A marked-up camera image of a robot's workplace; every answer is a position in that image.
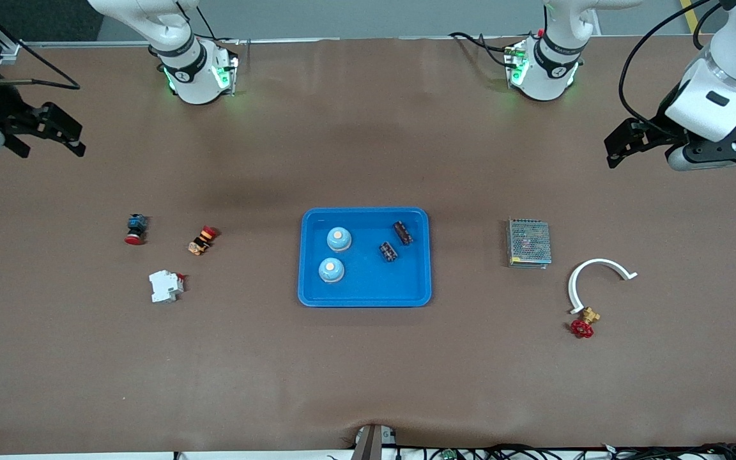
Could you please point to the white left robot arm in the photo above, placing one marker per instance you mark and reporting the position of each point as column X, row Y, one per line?
column 550, row 64

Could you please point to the long dark electrolytic capacitor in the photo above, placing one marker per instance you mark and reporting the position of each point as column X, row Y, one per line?
column 403, row 232

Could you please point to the brass valve red handwheel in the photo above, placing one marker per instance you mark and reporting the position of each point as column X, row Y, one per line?
column 584, row 324

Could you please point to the blue bell beige knob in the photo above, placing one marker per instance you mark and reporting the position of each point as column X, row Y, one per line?
column 331, row 269
column 339, row 239

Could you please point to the blue red push button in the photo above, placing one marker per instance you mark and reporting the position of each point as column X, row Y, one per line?
column 136, row 230

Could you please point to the red orange push button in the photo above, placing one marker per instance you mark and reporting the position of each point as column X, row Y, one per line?
column 202, row 241

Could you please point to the white circuit breaker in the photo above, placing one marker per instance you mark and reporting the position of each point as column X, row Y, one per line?
column 165, row 287

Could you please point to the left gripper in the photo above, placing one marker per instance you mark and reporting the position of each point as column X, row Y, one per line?
column 657, row 130

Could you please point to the white semicircular plastic bracket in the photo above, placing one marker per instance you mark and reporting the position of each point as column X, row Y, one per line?
column 582, row 271

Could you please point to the brown grey table clamp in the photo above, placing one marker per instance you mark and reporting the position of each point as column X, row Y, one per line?
column 371, row 442

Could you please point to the short dark electrolytic capacitor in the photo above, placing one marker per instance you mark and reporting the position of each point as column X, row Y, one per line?
column 388, row 252

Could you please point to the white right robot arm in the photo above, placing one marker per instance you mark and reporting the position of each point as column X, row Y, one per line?
column 183, row 57

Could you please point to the blue plastic tray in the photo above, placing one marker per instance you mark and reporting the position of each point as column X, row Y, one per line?
column 368, row 287

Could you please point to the metal mesh power supply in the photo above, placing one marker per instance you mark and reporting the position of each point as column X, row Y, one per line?
column 529, row 243

